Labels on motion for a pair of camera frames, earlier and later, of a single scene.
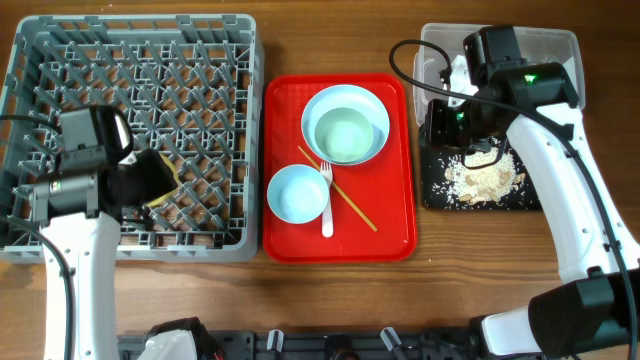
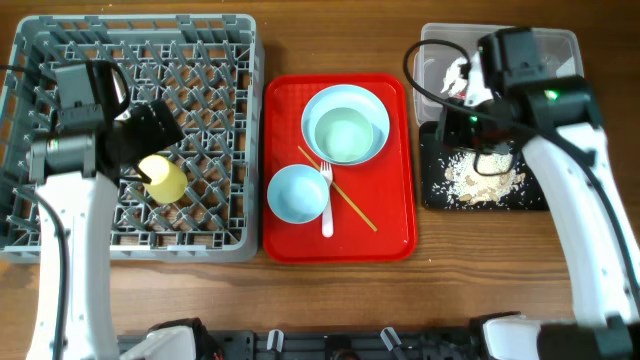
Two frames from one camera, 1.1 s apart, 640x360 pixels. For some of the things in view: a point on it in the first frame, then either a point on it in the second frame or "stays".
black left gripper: [164, 182] to [158, 138]
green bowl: [344, 135] stays
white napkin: [460, 81] stays
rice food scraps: [473, 185] stays
